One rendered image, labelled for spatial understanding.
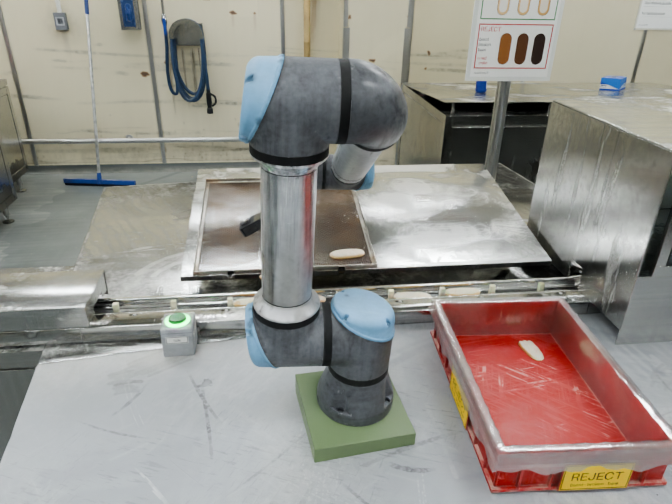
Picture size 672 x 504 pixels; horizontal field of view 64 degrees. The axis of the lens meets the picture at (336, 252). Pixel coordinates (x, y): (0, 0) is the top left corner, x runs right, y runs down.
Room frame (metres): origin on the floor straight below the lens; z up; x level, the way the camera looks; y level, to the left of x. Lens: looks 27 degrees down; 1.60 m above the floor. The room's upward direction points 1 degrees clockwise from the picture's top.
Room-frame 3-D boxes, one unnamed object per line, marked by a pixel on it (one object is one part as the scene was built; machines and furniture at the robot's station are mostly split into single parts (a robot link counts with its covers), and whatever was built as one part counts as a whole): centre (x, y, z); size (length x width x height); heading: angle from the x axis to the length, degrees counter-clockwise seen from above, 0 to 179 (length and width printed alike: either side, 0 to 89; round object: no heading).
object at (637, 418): (0.87, -0.41, 0.88); 0.49 x 0.34 x 0.10; 4
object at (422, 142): (3.57, -1.45, 0.51); 1.93 x 1.05 x 1.02; 98
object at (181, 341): (1.02, 0.36, 0.84); 0.08 x 0.08 x 0.11; 8
